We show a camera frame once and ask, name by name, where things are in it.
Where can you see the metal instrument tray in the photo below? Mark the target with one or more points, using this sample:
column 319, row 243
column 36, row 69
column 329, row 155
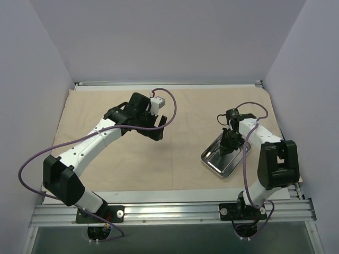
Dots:
column 222, row 166

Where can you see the beige cloth wrap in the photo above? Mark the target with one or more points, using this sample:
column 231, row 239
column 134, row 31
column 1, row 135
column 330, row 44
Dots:
column 137, row 163

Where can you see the back aluminium rail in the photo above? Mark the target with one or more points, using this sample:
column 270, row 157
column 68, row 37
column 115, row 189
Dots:
column 92, row 83

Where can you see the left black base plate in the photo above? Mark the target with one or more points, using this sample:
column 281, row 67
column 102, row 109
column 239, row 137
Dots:
column 112, row 213

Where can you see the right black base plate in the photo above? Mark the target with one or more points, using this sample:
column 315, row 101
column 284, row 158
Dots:
column 238, row 212

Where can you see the front aluminium rail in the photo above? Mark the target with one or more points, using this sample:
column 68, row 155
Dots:
column 170, row 213

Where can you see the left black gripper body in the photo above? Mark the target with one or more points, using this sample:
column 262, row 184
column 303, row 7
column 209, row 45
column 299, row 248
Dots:
column 152, row 127

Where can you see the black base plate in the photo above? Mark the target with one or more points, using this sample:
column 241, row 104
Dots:
column 112, row 213
column 238, row 212

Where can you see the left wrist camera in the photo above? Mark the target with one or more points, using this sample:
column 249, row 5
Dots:
column 156, row 103

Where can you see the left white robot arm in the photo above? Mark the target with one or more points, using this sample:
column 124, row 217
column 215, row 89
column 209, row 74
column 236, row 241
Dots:
column 61, row 174

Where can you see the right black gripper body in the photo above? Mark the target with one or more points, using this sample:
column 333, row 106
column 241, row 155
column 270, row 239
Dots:
column 230, row 138

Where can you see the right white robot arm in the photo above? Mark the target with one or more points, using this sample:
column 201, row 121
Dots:
column 278, row 165

